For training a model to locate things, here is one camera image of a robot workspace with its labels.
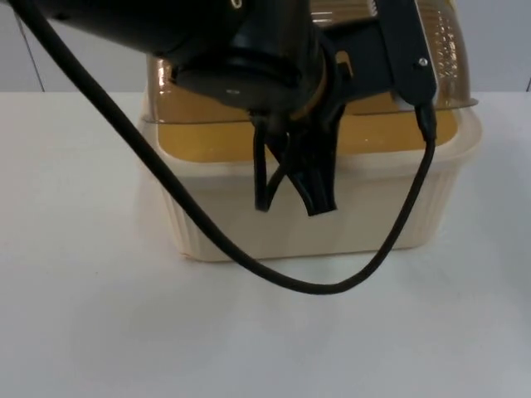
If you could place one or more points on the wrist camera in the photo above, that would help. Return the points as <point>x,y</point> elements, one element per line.
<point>408,49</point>

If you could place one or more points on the cream box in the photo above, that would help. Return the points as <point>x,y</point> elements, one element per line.
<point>373,207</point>

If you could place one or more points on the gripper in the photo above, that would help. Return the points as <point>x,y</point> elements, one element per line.
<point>365,58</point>

